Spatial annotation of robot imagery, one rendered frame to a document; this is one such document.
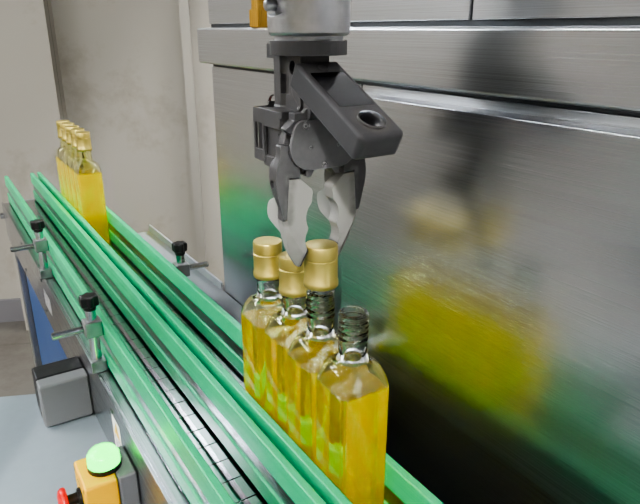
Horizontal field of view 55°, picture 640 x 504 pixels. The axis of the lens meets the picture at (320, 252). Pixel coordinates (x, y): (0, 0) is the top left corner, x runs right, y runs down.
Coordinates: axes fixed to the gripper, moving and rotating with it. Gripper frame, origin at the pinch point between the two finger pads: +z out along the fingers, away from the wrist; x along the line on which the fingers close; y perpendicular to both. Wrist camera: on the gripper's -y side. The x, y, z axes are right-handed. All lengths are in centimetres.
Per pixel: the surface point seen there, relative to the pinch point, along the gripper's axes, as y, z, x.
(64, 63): 256, -7, -19
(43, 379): 52, 35, 24
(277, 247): 9.9, 2.6, -0.2
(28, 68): 248, -5, -3
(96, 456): 24.4, 33.1, 20.5
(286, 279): 4.9, 4.5, 1.3
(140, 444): 20.2, 30.5, 15.4
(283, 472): -2.6, 22.6, 6.0
